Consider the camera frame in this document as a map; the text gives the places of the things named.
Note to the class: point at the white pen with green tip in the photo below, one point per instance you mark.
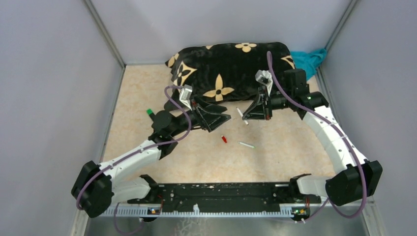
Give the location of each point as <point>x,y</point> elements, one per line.
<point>245,144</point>

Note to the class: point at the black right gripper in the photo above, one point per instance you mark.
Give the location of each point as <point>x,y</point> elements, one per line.
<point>258,112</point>

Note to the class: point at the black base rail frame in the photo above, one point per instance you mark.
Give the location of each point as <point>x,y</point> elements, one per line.
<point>230,199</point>

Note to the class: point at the black marker with green tip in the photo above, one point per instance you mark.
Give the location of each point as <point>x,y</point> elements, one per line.
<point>150,113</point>

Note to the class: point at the black pillow with beige flowers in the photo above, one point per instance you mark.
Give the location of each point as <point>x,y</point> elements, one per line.
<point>226,72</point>

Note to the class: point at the teal cloth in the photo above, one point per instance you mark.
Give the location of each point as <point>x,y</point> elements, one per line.
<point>309,62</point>

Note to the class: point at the white marker with red tip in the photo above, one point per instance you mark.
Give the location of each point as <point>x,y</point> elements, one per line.
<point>241,115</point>

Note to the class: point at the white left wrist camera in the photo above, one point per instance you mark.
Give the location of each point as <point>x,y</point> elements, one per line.
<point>185,95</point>

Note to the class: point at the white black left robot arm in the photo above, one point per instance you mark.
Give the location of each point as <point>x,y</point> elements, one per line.
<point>99,185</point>

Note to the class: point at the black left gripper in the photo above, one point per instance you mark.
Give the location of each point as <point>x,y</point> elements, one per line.
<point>199,115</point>

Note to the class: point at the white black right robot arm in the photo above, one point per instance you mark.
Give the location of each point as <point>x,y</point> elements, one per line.
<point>355,176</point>

